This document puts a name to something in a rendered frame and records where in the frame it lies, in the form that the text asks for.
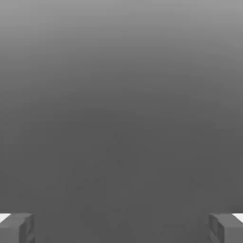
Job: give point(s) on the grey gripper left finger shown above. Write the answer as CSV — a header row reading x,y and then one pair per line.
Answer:
x,y
15,228

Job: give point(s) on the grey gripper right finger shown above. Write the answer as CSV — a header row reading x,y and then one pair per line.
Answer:
x,y
227,228

